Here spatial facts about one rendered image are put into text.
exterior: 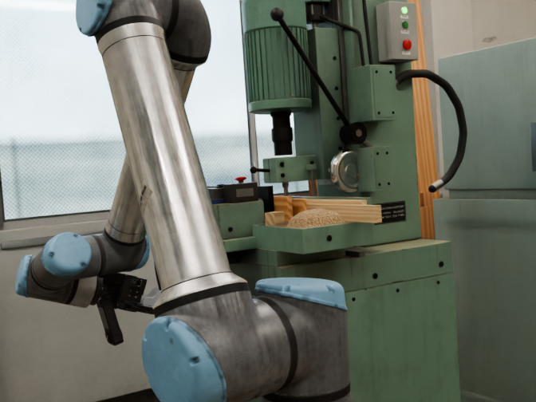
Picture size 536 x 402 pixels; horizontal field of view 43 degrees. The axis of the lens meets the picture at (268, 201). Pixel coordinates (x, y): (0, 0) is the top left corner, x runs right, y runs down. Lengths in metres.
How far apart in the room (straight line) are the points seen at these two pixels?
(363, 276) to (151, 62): 0.92
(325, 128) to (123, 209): 0.70
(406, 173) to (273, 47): 0.54
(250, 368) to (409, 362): 1.01
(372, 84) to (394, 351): 0.72
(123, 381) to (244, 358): 2.17
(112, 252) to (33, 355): 1.51
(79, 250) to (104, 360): 1.64
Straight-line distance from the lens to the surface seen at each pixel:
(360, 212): 1.64
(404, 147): 2.05
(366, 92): 1.89
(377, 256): 1.84
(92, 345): 3.05
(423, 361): 2.00
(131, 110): 1.10
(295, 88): 1.86
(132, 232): 1.49
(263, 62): 1.87
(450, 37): 4.37
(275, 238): 1.68
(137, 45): 1.14
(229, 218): 1.74
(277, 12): 1.79
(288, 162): 1.89
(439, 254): 1.99
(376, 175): 1.85
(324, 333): 1.10
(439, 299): 2.01
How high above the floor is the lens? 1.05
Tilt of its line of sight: 3 degrees down
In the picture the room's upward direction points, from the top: 4 degrees counter-clockwise
